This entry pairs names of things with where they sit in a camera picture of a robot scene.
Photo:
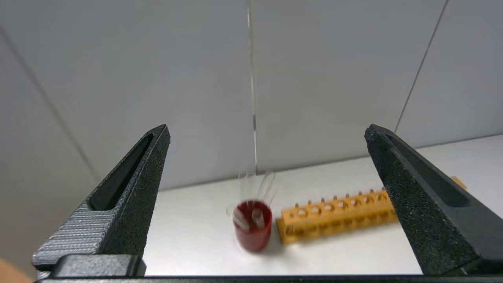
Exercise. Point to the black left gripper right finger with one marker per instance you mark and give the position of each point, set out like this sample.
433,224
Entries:
436,212

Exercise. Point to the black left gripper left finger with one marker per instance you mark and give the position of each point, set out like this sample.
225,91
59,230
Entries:
122,212

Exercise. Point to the test tube with blue pigment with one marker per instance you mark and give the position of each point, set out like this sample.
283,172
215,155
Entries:
257,218

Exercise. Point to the wooden test tube rack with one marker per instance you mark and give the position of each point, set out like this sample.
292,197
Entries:
338,214

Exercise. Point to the dark red cup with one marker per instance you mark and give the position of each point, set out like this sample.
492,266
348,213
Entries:
255,236

